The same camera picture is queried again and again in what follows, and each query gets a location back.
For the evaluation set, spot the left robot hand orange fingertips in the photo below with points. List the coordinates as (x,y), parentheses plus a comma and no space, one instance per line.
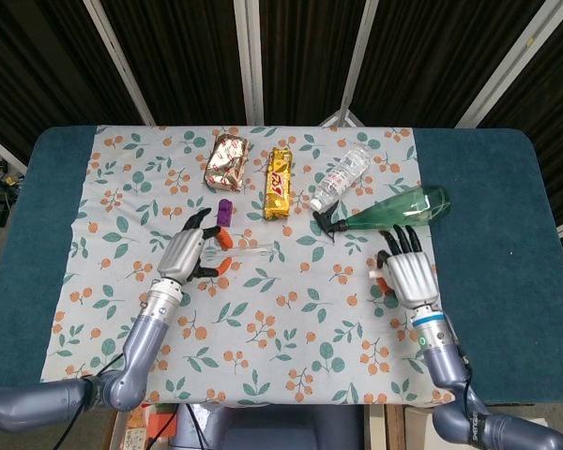
(180,255)

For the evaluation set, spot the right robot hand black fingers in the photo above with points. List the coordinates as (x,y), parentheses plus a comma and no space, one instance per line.
(410,276)

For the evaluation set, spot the transparent test tube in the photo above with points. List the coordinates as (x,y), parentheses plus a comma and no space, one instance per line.
(258,250)

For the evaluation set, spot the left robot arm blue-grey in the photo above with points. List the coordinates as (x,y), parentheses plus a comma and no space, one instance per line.
(141,347)

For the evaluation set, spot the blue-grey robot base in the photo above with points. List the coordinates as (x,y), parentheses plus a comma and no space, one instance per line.
(272,429)

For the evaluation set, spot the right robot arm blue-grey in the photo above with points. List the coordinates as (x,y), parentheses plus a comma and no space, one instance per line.
(443,356)

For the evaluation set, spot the purple toy block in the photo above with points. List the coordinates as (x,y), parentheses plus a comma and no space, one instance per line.
(224,213)

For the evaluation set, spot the green spray bottle black nozzle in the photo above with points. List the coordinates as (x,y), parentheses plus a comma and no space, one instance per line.
(403,208)

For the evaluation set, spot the gold foil snack pack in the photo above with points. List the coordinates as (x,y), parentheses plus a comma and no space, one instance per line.
(227,164)

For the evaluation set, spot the floral printed tablecloth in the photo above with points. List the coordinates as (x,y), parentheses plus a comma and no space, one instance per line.
(272,328)

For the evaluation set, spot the yellow biscuit pack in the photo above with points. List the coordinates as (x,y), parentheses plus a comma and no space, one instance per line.
(278,187)

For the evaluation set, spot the clear plastic water bottle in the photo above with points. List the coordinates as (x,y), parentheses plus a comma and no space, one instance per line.
(340,178)

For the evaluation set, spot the white flat board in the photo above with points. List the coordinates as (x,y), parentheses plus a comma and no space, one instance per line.
(417,429)

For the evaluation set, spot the orange box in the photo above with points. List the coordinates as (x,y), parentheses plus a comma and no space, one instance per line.
(162,424)

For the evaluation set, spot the printed cardboard box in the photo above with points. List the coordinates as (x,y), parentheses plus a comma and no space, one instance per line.
(129,433)

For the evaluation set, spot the dark pleated curtain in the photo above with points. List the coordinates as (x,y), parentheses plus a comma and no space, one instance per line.
(309,56)

